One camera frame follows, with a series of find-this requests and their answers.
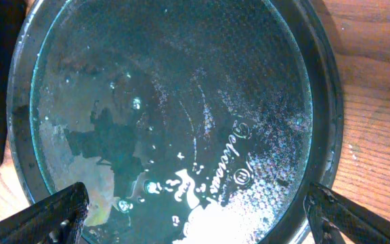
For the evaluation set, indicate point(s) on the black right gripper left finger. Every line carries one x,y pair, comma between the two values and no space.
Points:
58,218

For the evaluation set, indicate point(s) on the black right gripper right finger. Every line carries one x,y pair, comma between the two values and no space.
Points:
332,216

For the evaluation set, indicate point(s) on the round black tray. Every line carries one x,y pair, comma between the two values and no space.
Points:
187,121

